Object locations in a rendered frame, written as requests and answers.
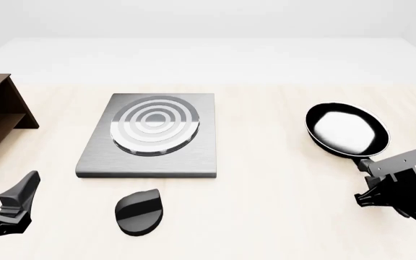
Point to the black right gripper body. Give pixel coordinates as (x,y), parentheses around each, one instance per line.
(395,193)

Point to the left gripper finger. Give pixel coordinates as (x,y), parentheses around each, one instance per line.
(20,200)

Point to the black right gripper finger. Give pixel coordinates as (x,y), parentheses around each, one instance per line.
(373,182)

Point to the black frying pan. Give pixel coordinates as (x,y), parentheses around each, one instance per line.
(341,132)

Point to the round black stove knob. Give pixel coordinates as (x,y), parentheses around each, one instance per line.
(139,214)

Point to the flat grey stove plate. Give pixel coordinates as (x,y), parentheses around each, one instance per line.
(150,159)

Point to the brown wooden open cabinet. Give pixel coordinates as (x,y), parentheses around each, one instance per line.
(2,108)

